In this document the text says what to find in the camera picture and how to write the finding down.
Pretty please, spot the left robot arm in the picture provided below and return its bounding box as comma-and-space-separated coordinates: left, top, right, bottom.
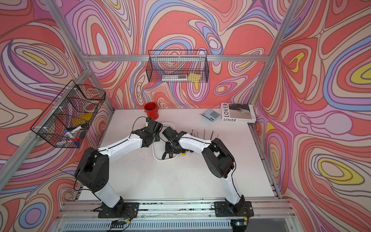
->
74, 118, 163, 208

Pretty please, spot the white Lover book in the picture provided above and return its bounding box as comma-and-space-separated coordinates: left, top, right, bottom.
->
221, 103, 257, 123

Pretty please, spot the black wire basket back wall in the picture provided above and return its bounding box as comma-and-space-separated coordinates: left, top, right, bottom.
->
146, 49, 210, 83

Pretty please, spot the black wire basket left wall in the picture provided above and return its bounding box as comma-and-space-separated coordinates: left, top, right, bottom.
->
31, 81, 106, 148

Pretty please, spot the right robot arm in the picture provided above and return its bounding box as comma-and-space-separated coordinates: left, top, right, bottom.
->
162, 127, 243, 211

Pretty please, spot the black wire basket wall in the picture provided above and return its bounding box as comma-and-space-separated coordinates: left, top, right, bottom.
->
31, 81, 106, 148
146, 49, 210, 83

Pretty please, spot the white marker left basket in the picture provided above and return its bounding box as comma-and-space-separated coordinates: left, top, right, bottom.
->
64, 123, 88, 139

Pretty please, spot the white plastic storage box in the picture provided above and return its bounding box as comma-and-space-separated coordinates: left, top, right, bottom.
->
151, 122, 179, 161

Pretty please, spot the yellow item left basket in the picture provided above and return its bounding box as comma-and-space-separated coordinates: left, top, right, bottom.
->
71, 112, 93, 127

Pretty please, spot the yellow sponge in basket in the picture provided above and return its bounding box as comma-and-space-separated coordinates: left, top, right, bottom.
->
187, 73, 202, 83

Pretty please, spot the red metal cup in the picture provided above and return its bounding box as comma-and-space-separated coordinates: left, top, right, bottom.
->
144, 102, 159, 120

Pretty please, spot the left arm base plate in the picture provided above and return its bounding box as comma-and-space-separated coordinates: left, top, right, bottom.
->
98, 202, 139, 219

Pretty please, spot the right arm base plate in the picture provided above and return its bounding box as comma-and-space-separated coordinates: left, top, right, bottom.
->
211, 201, 255, 218

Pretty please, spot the grey calculator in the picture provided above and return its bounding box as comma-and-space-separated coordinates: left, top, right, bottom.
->
202, 109, 221, 122

